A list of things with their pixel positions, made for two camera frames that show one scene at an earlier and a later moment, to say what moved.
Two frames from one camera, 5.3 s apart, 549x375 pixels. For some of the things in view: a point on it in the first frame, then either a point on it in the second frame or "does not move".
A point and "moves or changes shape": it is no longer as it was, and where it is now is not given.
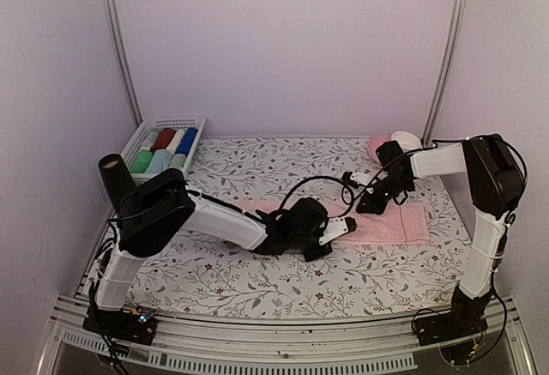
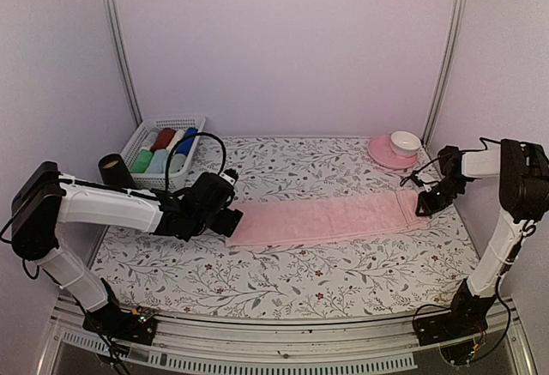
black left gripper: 310,257 → 229,222
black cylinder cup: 116,178 does not move
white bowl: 407,141 does not move
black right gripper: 366,208 → 429,206
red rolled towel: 163,139 does not move
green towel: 177,161 does not move
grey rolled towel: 148,142 does not move
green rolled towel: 141,161 does not move
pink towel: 407,224 moves or changes shape
